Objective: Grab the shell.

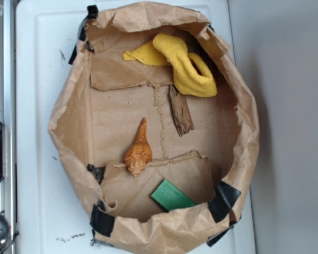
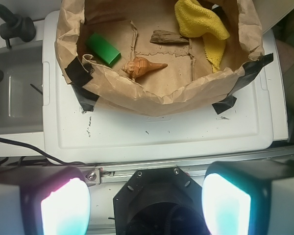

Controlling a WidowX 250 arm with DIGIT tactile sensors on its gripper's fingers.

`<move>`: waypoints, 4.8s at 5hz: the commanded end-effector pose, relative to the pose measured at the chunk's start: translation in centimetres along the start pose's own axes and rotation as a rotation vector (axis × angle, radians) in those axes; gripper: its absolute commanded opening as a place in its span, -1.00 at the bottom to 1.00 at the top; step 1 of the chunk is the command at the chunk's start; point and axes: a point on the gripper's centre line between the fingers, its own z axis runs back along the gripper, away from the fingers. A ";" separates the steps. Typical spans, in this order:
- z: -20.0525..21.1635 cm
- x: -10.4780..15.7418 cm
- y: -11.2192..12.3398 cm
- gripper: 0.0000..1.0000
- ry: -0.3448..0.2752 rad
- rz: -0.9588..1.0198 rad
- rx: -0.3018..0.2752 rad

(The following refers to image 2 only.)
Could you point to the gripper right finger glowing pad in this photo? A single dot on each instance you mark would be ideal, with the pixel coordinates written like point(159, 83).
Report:
point(252, 197)

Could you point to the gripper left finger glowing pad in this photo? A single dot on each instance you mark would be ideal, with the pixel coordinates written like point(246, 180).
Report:
point(48, 200)

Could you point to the orange conch shell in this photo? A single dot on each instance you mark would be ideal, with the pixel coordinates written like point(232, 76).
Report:
point(139, 66)

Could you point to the grey sink basin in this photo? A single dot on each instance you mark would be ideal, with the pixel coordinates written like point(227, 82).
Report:
point(21, 98)

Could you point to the brown paper bag tray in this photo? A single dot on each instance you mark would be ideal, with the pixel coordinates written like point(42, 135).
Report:
point(188, 81)

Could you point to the green rectangular block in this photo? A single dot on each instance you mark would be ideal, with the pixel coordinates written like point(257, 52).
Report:
point(103, 49)

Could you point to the black faucet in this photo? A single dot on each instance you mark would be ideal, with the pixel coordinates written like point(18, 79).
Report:
point(15, 26)

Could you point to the yellow microfiber cloth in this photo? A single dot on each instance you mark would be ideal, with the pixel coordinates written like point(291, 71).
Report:
point(196, 21)

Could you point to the brown bark piece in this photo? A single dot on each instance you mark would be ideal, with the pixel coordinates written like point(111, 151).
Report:
point(167, 37)

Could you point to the aluminium rail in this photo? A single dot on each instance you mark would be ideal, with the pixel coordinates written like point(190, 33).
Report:
point(194, 167)

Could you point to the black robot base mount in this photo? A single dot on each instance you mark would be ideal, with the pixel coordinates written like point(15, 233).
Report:
point(160, 204)

